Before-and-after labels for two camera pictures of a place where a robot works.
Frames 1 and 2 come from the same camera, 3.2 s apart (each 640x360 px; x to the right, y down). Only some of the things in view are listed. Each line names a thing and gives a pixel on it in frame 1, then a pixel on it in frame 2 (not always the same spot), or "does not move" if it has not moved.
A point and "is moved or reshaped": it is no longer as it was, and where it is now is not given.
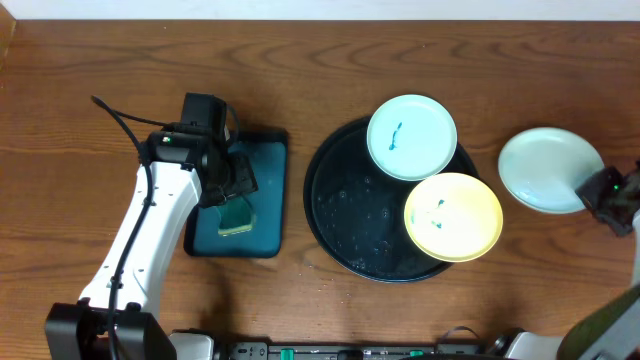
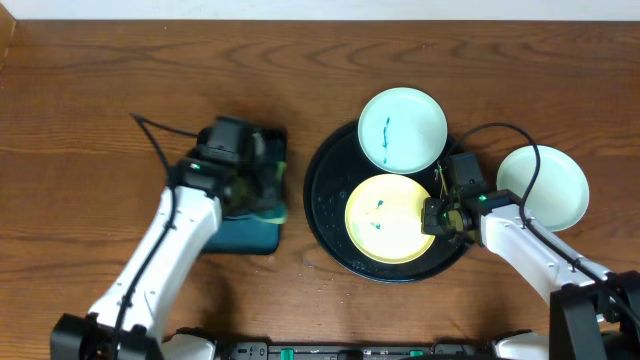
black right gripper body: [603, 192] -> [438, 218]
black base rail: [346, 350] does not move
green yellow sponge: [237, 216] -> [269, 174]
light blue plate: [543, 168] is moved or reshaped
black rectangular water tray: [268, 152] does not move
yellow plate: [453, 217] is moved or reshaped
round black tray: [355, 209] does not move
